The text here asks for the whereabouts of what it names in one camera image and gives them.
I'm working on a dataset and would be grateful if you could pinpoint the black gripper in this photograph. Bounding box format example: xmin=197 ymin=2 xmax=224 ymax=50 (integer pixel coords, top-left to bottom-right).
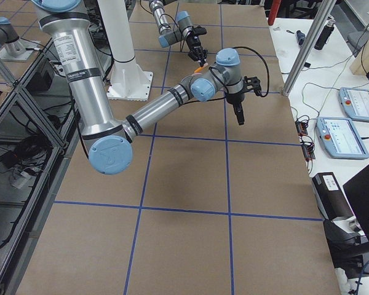
xmin=185 ymin=30 xmax=208 ymax=65
xmin=226 ymin=90 xmax=245 ymax=125

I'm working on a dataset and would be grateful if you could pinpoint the orange marker pen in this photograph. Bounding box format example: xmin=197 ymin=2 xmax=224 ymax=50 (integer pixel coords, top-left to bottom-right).
xmin=194 ymin=63 xmax=208 ymax=74

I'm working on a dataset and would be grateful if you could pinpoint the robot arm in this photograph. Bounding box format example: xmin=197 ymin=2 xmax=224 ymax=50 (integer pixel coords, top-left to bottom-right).
xmin=34 ymin=1 xmax=244 ymax=175
xmin=140 ymin=0 xmax=208 ymax=68

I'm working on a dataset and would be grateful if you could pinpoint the red cylinder bottle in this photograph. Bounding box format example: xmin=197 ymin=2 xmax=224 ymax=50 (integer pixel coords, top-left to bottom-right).
xmin=268 ymin=0 xmax=281 ymax=26

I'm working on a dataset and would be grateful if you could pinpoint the near teach pendant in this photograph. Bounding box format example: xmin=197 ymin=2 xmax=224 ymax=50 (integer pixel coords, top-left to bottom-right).
xmin=316 ymin=117 xmax=369 ymax=160

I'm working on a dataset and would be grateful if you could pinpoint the teach pendant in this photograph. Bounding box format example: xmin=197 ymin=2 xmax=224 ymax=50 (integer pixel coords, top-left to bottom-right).
xmin=316 ymin=117 xmax=369 ymax=160
xmin=338 ymin=87 xmax=369 ymax=122

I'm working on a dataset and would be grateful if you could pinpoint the black water bottle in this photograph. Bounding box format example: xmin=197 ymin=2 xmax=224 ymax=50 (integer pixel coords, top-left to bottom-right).
xmin=314 ymin=19 xmax=336 ymax=50

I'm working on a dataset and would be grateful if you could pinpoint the far teach pendant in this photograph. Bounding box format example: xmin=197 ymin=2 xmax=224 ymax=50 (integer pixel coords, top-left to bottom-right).
xmin=338 ymin=87 xmax=369 ymax=122

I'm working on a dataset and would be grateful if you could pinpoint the black box with label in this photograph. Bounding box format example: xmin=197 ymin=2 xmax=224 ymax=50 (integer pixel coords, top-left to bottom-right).
xmin=311 ymin=172 xmax=354 ymax=221

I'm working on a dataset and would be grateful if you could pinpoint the black monitor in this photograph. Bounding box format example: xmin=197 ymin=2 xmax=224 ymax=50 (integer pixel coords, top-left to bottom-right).
xmin=343 ymin=164 xmax=369 ymax=236

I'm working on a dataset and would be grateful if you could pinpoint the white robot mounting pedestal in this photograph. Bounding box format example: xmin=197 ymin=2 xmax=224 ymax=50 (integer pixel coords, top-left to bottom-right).
xmin=98 ymin=0 xmax=153 ymax=101

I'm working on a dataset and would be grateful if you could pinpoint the aluminium frame post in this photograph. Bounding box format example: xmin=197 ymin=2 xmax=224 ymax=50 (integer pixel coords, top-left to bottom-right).
xmin=282 ymin=0 xmax=336 ymax=96

